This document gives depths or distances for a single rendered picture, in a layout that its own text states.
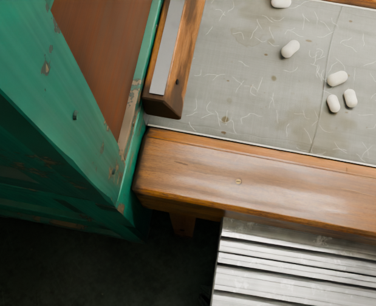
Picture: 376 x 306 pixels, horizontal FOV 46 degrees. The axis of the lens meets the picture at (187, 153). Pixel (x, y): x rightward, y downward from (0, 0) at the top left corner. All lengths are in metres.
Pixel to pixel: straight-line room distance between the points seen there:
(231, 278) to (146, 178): 0.23
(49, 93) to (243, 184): 0.46
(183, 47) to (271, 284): 0.42
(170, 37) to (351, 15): 0.37
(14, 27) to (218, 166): 0.51
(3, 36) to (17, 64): 0.02
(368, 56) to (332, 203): 0.28
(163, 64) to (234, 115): 0.17
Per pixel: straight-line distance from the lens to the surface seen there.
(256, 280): 0.80
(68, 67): 0.35
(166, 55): 0.68
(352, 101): 0.81
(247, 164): 0.72
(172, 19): 0.71
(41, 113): 0.31
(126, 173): 0.66
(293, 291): 0.81
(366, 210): 0.76
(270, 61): 0.82
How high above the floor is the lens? 1.46
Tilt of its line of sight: 74 degrees down
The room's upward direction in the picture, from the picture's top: 1 degrees clockwise
